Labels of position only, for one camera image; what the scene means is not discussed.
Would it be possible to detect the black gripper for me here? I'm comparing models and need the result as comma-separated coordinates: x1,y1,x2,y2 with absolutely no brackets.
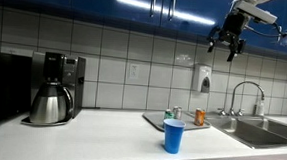
205,9,248,63

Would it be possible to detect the orange soda can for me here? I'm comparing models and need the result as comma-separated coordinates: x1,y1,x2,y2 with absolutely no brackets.
194,107,207,128

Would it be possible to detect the silver soda can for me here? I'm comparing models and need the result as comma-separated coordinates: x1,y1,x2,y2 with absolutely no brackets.
171,106,183,121

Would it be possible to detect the green soda can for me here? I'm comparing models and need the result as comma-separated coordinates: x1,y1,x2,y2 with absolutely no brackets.
163,108,175,121

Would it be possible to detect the grey plastic tray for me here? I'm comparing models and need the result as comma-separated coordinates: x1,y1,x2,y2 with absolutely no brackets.
141,108,213,135

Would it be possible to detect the chrome gooseneck faucet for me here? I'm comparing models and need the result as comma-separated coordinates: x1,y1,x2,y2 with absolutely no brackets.
228,79,267,118

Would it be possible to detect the clear soap bottle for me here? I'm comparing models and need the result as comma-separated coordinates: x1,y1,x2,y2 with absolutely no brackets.
254,96,267,117

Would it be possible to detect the stainless steel double sink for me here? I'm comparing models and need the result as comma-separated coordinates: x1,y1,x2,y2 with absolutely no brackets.
184,110,287,152

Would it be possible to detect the blue plastic cup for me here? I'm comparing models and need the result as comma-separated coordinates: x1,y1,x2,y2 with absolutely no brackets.
161,117,187,156

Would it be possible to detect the black steel coffee maker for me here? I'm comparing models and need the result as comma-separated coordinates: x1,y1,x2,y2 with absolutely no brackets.
21,50,87,129

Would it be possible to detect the stainless steel coffee carafe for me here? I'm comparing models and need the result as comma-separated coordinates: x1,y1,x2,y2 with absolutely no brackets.
29,80,75,127

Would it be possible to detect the black microwave oven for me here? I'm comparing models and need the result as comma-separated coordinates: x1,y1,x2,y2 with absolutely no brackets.
0,50,35,134

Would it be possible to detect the white wall soap dispenser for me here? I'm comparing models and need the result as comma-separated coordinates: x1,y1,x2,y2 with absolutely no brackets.
192,63,214,94

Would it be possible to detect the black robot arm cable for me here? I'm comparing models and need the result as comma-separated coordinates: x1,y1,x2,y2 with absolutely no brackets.
244,19,287,47

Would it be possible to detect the metal cabinet door handle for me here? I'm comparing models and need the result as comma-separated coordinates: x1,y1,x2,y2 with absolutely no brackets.
167,0,176,22
279,30,287,47
149,0,157,19

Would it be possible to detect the white wall outlet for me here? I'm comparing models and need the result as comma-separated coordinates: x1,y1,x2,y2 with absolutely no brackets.
129,63,140,80

